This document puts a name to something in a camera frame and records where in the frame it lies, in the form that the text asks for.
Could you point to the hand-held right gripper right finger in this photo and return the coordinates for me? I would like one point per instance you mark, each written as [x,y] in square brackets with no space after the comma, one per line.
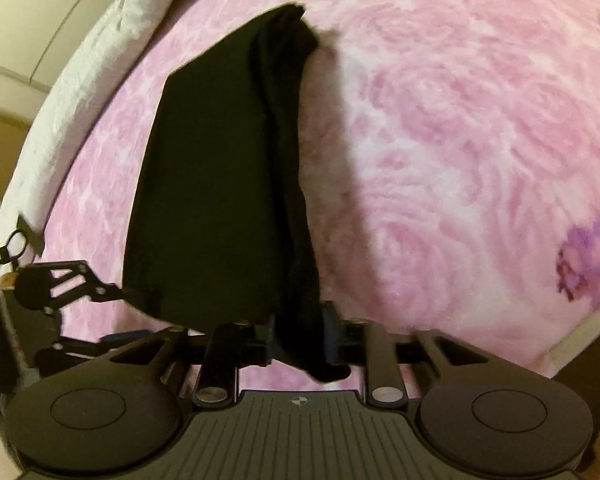
[331,340]

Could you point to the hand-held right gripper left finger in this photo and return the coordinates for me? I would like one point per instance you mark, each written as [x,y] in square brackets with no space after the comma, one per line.
[271,347]

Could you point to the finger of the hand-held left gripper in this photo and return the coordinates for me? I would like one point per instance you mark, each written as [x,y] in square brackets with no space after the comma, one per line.
[125,336]
[100,290]

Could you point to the black pants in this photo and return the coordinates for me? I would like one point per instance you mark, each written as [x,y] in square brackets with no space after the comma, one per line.
[205,185]

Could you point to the pink rose blanket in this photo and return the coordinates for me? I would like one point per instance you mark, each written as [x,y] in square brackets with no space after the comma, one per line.
[455,160]

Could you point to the white striped duvet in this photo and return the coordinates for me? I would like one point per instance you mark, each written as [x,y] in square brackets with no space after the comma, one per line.
[105,60]

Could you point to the cream wardrobe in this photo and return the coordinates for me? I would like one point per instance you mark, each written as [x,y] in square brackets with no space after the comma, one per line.
[30,20]

